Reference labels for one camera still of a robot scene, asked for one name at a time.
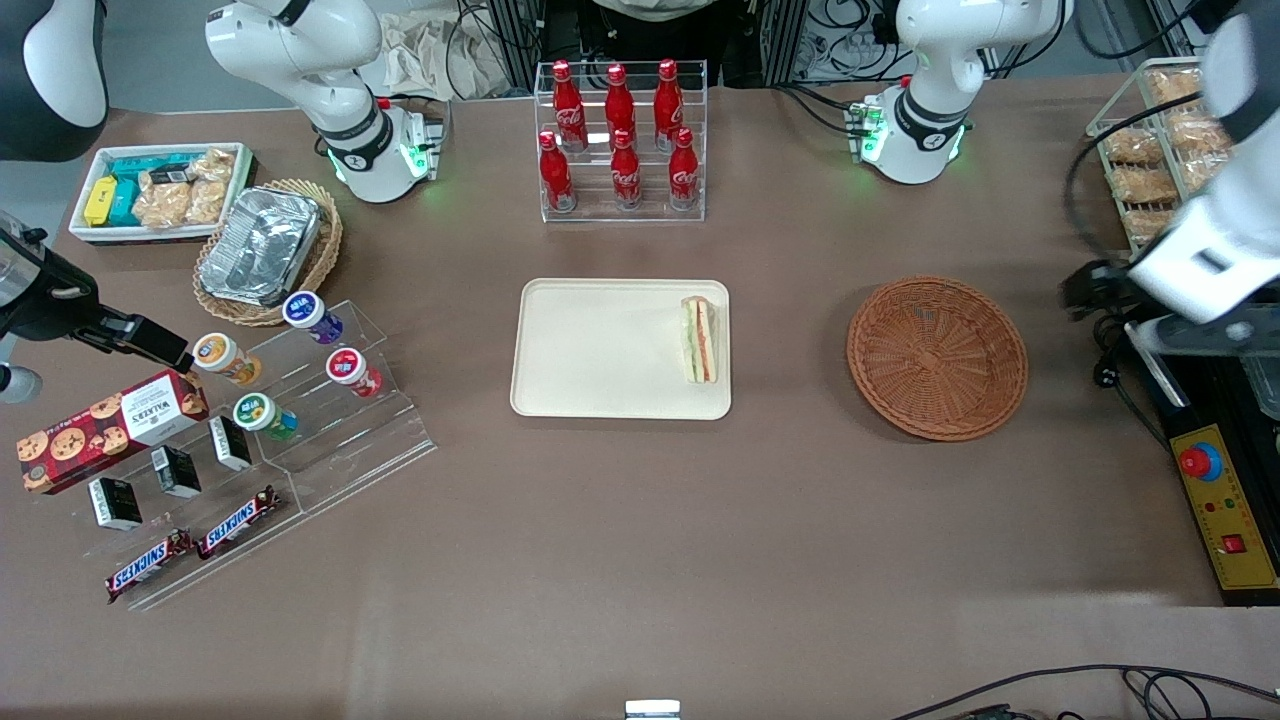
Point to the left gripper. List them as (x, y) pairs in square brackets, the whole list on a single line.
[(1091, 285)]

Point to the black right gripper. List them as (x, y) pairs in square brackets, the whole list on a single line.
[(52, 303)]

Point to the triangular sandwich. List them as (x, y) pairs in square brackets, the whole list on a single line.
[(700, 340)]

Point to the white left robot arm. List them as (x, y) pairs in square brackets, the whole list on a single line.
[(935, 60)]

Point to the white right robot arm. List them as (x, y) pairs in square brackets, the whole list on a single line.
[(300, 50)]

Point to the light oval wicker basket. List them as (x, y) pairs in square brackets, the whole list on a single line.
[(325, 250)]

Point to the brown round wicker basket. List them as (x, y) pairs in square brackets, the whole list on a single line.
[(940, 360)]

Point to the cream plastic tray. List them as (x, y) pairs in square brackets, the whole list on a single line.
[(600, 350)]

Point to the orange lid yogurt cup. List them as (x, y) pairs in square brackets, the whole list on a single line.
[(216, 353)]

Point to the red cookie box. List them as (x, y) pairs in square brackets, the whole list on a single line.
[(100, 435)]

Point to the red emergency stop button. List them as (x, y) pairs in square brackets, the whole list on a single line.
[(1200, 461)]

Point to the wrapped bread packet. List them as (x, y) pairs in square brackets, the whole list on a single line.
[(1178, 88), (1200, 130), (1130, 145), (1146, 226), (1202, 172), (1142, 185)]

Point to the green lid yogurt cup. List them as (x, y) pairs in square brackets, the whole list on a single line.
[(254, 411)]

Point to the black machine with yellow panel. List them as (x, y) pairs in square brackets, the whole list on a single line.
[(1225, 470)]

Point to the small black carton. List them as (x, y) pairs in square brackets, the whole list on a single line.
[(115, 503), (176, 472), (230, 443)]

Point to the teal snack box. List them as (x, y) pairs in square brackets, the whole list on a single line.
[(150, 164), (124, 205)]

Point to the clear bag of crackers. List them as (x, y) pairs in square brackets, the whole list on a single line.
[(215, 164), (163, 205), (207, 200)]

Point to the yellow small box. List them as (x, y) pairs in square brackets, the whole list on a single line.
[(100, 200)]

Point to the aluminium foil container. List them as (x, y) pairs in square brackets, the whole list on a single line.
[(260, 245)]

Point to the purple lid yogurt cup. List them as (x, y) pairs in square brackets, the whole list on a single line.
[(303, 309)]

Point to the white rectangular bin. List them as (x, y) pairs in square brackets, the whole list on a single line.
[(85, 165)]

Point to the snickers chocolate bar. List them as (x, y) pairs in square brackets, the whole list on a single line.
[(145, 567), (238, 522)]

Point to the red lid yogurt cup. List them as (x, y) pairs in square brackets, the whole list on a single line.
[(345, 366)]

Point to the clear acrylic stepped display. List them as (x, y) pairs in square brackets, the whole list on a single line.
[(340, 440)]

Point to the beige cloth bag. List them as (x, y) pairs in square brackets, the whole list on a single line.
[(420, 55)]

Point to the red cola bottle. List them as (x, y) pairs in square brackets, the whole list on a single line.
[(569, 110), (626, 178), (556, 178), (619, 105), (684, 176), (668, 105)]

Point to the clear acrylic bottle rack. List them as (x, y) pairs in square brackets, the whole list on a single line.
[(590, 205)]

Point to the person in beige jacket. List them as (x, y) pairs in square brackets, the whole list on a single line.
[(650, 8)]

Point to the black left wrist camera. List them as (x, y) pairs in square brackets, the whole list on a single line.
[(1095, 288)]

